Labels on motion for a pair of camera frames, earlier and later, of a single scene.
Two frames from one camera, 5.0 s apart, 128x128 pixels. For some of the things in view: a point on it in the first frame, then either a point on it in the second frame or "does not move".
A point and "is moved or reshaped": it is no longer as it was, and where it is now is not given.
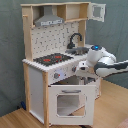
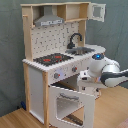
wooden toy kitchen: (55, 41) does not move
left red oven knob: (56, 75) does not move
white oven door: (70, 105) is moved or reshaped
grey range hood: (48, 18) does not move
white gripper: (83, 71) → (84, 79)
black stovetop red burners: (51, 59) does not move
